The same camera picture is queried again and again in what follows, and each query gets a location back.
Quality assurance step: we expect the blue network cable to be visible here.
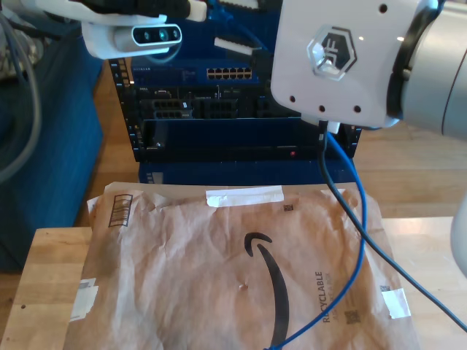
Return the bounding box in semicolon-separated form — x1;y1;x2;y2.
207;0;367;350

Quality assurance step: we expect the black rack server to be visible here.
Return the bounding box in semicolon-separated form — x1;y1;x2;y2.
133;84;304;120

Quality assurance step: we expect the black rack tray red light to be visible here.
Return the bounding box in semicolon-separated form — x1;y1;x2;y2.
140;115;360;162

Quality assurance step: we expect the blue metal case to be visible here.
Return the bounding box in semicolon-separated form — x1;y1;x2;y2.
138;160;360;186

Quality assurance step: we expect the long white tape strip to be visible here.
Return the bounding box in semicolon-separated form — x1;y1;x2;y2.
205;184;285;209

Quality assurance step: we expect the blue sofa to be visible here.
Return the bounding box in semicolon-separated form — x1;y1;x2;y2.
0;36;105;273

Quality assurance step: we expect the short white tape strip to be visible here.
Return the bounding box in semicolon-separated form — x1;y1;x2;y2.
379;286;412;319

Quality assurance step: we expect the brown packing paper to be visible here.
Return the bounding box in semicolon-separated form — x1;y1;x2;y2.
66;181;420;350

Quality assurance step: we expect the white paper shipping label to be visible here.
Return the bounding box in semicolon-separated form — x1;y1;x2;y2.
69;277;99;322

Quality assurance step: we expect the black camera cable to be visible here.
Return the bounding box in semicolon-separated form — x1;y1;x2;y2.
317;119;467;333

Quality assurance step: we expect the blue network switch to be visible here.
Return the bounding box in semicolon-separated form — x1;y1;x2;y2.
130;7;282;85

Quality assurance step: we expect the black rack frame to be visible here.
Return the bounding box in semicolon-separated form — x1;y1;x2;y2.
108;58;363;164

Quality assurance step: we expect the thick grey cable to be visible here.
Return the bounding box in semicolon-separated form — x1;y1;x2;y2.
0;10;42;183

